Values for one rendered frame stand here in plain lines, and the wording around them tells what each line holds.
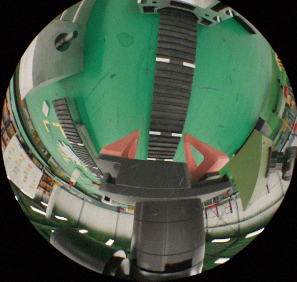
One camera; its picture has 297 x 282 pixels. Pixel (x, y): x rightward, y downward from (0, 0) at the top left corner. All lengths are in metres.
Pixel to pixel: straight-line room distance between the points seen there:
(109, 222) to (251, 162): 11.23
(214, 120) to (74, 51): 0.27
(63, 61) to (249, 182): 0.48
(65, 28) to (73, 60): 0.06
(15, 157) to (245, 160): 3.30
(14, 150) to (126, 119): 2.91
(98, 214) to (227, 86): 11.57
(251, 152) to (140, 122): 0.34
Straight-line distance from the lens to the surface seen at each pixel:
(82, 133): 0.23
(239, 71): 0.21
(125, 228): 11.07
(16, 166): 3.08
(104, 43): 0.16
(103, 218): 11.37
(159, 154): 0.16
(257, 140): 0.34
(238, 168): 0.37
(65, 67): 0.15
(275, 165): 0.45
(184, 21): 0.16
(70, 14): 0.18
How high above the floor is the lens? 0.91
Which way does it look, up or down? 52 degrees down
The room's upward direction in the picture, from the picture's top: 175 degrees counter-clockwise
